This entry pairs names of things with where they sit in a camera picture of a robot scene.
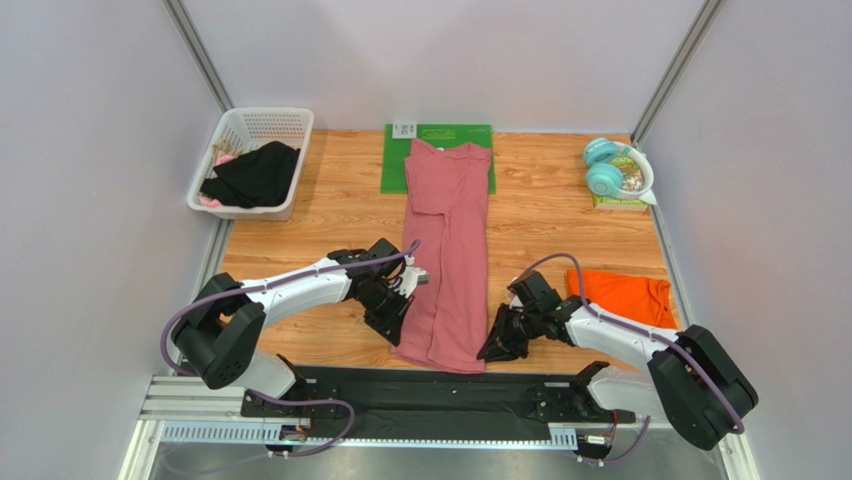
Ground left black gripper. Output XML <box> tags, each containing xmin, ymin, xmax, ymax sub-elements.
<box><xmin>358</xmin><ymin>278</ymin><xmax>415</xmax><ymax>345</ymax></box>

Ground pink t shirt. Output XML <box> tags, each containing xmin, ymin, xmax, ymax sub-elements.
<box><xmin>392</xmin><ymin>139</ymin><xmax>492</xmax><ymax>374</ymax></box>

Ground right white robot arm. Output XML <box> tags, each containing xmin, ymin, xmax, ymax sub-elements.
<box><xmin>478</xmin><ymin>270</ymin><xmax>759</xmax><ymax>450</ymax></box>

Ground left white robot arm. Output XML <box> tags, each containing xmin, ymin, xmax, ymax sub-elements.
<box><xmin>160</xmin><ymin>238</ymin><xmax>430</xmax><ymax>399</ymax></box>

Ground folded orange t shirt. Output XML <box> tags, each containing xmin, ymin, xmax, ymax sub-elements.
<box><xmin>565</xmin><ymin>269</ymin><xmax>679</xmax><ymax>329</ymax></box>

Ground green cutting mat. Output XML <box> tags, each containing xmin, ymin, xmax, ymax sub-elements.
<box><xmin>380</xmin><ymin>123</ymin><xmax>493</xmax><ymax>194</ymax></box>

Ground black garment in basket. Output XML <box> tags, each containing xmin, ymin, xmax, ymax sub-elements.
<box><xmin>216</xmin><ymin>141</ymin><xmax>301</xmax><ymax>209</ymax></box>

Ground teal headphones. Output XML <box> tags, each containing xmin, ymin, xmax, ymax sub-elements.
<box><xmin>583</xmin><ymin>137</ymin><xmax>657</xmax><ymax>205</ymax></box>

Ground pink item in basket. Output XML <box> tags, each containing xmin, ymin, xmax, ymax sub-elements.
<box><xmin>199</xmin><ymin>154</ymin><xmax>235</xmax><ymax>208</ymax></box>

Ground green picture book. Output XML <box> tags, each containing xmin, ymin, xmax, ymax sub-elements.
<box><xmin>586</xmin><ymin>152</ymin><xmax>651</xmax><ymax>212</ymax></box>

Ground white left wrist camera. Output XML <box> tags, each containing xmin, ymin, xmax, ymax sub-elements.
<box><xmin>395</xmin><ymin>266</ymin><xmax>430</xmax><ymax>297</ymax></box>

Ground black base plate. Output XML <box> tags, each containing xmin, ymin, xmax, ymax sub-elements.
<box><xmin>241</xmin><ymin>366</ymin><xmax>636</xmax><ymax>441</ymax></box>

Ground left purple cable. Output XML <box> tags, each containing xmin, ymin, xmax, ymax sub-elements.
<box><xmin>158</xmin><ymin>239</ymin><xmax>423</xmax><ymax>461</ymax></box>

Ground purple cable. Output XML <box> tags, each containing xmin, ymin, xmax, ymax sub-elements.
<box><xmin>515</xmin><ymin>252</ymin><xmax>747</xmax><ymax>465</ymax></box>
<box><xmin>158</xmin><ymin>239</ymin><xmax>423</xmax><ymax>461</ymax></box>

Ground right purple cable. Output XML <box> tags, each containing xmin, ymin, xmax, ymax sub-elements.
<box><xmin>515</xmin><ymin>252</ymin><xmax>747</xmax><ymax>465</ymax></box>

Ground aluminium frame rail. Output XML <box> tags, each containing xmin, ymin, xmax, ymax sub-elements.
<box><xmin>140</xmin><ymin>377</ymin><xmax>611</xmax><ymax>451</ymax></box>

